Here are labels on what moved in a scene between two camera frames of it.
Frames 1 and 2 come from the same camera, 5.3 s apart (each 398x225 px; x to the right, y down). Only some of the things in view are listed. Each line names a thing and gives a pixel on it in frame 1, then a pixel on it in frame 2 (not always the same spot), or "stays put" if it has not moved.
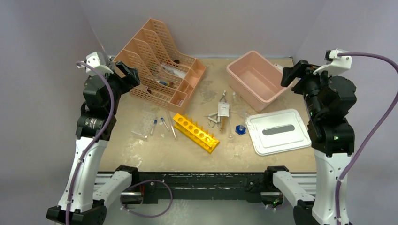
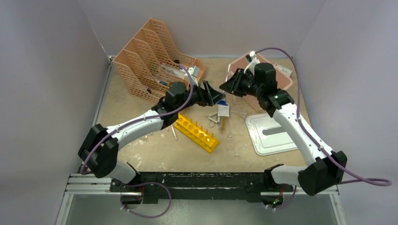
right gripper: x=302 y=69 to x=233 y=86
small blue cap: x=240 y=129 to x=221 y=102
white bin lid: x=278 y=131 stays put
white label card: x=279 y=67 stays put
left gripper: x=131 y=79 to x=208 y=96
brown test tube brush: x=221 y=125 stays put
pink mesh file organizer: x=165 y=77 stays put
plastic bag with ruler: x=173 y=71 stays put
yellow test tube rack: x=195 y=132 stays put
